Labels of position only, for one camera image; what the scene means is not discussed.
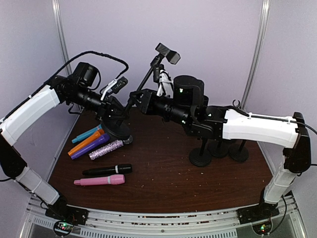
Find right aluminium post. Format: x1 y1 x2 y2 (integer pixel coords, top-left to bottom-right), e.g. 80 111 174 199
240 0 270 109

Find pink mic stand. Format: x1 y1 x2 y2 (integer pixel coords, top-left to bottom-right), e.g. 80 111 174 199
189 137 211 167

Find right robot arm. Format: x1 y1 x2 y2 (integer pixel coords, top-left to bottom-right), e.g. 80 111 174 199
129 75 311 223

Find black microphone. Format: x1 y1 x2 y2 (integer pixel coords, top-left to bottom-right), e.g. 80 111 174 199
82 164 133 177

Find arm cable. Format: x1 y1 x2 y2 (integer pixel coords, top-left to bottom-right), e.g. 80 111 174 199
227 105 317 136
0 51 130 119

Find left aluminium post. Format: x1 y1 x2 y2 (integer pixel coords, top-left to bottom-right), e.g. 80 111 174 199
52 0 69 63

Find black mic stand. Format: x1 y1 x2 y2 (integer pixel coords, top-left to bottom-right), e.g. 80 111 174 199
102 43 181 140

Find aluminium post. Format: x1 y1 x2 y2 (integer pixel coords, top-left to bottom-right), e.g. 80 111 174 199
240 0 270 109
52 0 69 63

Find pink microphone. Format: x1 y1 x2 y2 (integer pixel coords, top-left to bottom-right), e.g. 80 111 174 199
74 175 125 186

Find mic stand front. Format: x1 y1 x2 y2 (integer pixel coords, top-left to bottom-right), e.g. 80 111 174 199
228 140 249 162

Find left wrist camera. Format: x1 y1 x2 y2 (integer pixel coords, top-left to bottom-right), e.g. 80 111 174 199
100 76 128 101

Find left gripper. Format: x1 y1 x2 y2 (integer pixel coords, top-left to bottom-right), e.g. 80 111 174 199
68 86 129 120

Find glitter mic stand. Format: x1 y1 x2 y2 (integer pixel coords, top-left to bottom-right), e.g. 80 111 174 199
203 95 209 107

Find purple microphone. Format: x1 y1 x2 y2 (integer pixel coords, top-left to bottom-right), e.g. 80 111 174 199
69 134 110 160

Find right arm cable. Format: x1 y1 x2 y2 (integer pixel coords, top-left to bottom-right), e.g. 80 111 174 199
227 105 317 136

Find blue microphone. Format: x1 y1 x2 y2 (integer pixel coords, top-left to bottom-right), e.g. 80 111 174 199
72 124 105 144

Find orange microphone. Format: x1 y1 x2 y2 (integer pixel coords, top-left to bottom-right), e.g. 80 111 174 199
68 129 105 156

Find front aluminium rail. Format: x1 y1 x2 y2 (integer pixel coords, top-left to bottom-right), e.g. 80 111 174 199
19 193 308 238

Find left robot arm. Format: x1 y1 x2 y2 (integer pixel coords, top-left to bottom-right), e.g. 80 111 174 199
0 62 129 222

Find glitter silver microphone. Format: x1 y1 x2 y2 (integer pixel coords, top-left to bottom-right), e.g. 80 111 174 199
89 136 133 160

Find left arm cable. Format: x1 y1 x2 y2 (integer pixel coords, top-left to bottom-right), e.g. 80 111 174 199
0 51 130 119

